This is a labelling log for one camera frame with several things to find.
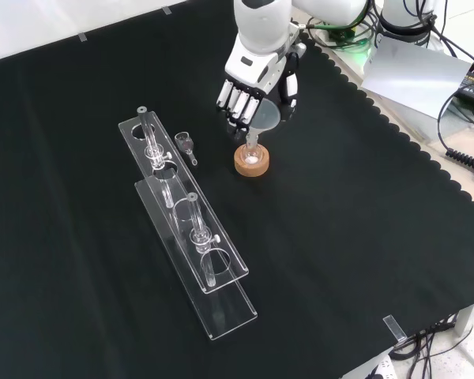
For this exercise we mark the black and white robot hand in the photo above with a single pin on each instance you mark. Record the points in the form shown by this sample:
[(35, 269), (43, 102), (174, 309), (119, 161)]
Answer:
[(256, 67)]

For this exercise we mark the translucent plastic funnel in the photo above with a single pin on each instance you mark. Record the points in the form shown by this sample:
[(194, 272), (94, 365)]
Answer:
[(268, 114)]

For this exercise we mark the white table leg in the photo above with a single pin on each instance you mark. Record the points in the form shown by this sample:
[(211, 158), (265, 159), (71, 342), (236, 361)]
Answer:
[(472, 316)]

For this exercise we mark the clear round-bottom flask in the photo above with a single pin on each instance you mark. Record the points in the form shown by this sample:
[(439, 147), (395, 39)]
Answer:
[(251, 158)]

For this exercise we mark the white power strip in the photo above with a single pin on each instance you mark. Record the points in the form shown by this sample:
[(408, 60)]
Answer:
[(381, 369)]

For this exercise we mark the clear acrylic funnel stand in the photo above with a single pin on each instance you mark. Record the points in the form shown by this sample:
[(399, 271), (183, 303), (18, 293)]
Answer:
[(162, 136)]

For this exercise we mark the clear tape strip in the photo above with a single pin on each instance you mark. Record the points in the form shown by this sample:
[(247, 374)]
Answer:
[(395, 327)]

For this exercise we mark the black cloth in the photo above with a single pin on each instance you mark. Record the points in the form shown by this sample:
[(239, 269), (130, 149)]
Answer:
[(339, 205)]

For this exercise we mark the grey tape piece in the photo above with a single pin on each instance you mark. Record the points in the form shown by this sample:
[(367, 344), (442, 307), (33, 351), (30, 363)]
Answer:
[(83, 37), (166, 10)]

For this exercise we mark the clear glass weighing funnel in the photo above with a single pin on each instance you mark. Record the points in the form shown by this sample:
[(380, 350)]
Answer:
[(183, 143)]

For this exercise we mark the pale grey board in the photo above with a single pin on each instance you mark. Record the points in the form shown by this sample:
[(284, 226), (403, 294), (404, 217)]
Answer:
[(411, 75)]

